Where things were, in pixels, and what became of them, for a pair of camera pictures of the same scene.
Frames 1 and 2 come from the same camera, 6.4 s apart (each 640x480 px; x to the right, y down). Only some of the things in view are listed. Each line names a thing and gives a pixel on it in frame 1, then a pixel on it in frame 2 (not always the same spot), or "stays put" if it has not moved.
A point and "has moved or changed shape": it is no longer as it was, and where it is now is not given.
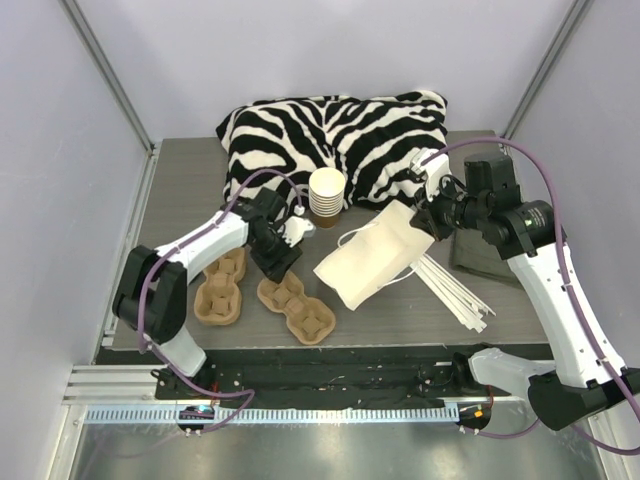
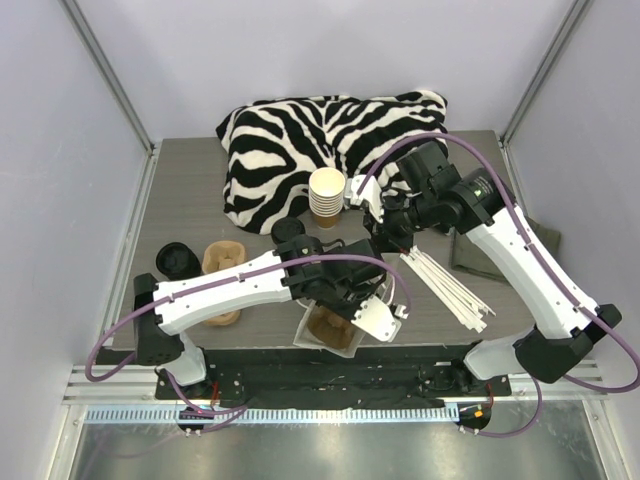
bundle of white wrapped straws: [462, 301] stays put
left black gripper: [279, 260] -> [347, 298]
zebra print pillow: [372, 140] stays put
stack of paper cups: [326, 196] stays put
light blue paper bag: [387, 250] has moved or changed shape
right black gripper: [430, 222] -> [388, 232]
